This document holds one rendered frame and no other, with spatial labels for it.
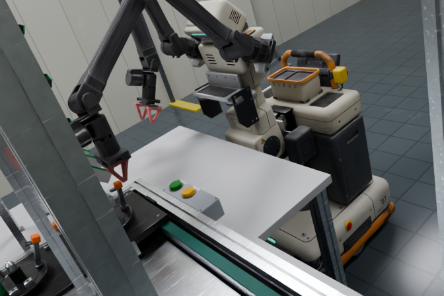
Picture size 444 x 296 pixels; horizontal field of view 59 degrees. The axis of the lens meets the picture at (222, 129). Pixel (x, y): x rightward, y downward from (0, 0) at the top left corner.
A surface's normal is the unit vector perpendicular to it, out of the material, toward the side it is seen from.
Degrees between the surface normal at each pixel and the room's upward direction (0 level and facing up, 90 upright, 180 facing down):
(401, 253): 0
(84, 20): 90
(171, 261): 0
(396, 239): 0
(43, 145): 90
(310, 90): 92
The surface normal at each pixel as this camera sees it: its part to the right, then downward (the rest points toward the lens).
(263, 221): -0.29, -0.87
